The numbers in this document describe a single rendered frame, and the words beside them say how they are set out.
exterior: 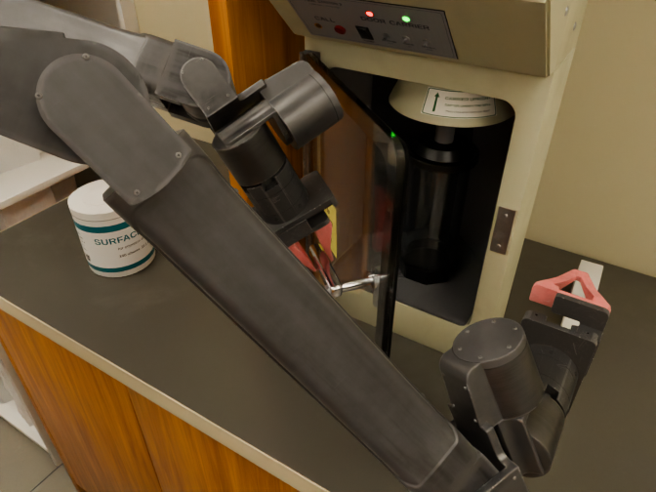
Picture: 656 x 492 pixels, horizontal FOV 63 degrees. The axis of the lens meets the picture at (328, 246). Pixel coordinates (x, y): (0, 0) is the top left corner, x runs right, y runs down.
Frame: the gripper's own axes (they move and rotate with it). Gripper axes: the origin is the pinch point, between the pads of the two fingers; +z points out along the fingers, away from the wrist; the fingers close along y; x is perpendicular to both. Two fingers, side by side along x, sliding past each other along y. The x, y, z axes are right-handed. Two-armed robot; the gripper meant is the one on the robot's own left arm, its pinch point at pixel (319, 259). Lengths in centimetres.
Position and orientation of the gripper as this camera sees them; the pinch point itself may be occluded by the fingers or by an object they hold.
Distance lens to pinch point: 64.6
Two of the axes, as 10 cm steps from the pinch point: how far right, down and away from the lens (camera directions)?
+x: 3.2, 5.5, -7.7
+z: 4.0, 6.6, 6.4
